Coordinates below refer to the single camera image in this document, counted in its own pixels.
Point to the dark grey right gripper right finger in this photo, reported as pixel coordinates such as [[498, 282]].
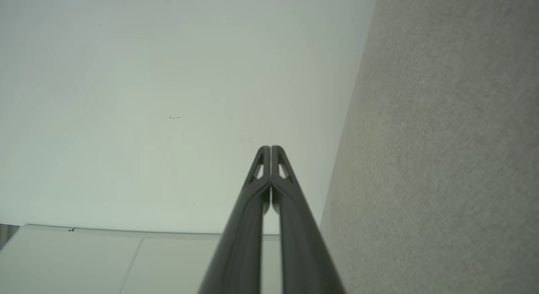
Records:
[[303, 252]]

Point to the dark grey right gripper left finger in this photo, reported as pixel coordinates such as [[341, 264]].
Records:
[[242, 243]]

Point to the grey fabric sofa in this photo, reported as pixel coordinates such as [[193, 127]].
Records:
[[442, 138]]

